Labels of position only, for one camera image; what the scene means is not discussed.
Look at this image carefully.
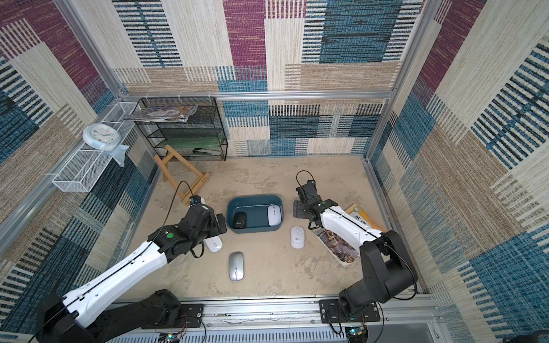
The silver grey mouse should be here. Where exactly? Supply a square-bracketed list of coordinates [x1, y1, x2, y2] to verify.
[229, 252, 244, 282]

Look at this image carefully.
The teal storage box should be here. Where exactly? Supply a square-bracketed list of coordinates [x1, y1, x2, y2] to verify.
[227, 194, 284, 234]

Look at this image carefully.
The yellow textbook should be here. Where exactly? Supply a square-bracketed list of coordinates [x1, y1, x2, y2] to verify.
[314, 203, 387, 267]

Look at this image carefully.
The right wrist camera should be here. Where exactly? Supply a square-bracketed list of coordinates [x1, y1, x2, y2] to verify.
[296, 180, 318, 203]

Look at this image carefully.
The white mouse with logo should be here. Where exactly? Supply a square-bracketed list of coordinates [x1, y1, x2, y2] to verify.
[290, 226, 305, 250]

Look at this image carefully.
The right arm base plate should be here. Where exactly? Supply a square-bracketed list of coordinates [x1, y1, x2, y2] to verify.
[318, 300, 381, 324]

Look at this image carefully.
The green book on rack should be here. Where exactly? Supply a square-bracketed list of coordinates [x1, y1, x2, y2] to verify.
[158, 137, 225, 150]

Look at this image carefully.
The magazine on rack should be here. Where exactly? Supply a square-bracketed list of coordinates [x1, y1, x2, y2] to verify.
[124, 105, 198, 123]

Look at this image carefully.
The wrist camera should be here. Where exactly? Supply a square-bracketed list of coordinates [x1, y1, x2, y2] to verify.
[296, 180, 318, 203]
[190, 195, 208, 210]

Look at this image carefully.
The white wire basket shelf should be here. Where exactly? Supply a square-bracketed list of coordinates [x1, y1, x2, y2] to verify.
[52, 101, 137, 192]

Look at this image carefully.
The black stapler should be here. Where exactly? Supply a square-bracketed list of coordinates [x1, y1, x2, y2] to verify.
[192, 148, 221, 156]

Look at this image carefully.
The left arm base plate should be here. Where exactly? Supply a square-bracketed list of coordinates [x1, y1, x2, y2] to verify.
[170, 303, 204, 329]

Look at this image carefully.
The white round clock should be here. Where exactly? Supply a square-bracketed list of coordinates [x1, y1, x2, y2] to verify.
[82, 123, 122, 151]

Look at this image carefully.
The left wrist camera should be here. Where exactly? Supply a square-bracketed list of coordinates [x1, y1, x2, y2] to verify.
[190, 195, 208, 210]

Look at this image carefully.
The small white mouse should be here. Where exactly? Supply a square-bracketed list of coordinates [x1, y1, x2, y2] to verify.
[203, 236, 223, 253]

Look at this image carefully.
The black wire shelf rack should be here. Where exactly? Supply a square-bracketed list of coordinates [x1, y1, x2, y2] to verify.
[137, 97, 228, 161]

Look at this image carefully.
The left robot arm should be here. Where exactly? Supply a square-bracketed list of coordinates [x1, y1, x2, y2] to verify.
[34, 203, 227, 342]

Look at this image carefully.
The black mouse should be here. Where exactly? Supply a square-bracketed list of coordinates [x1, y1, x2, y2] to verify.
[232, 212, 247, 230]

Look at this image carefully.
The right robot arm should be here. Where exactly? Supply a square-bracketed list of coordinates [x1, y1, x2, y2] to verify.
[296, 180, 417, 319]

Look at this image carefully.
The wooden easel stand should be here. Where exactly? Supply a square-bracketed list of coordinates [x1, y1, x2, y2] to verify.
[154, 145, 210, 205]

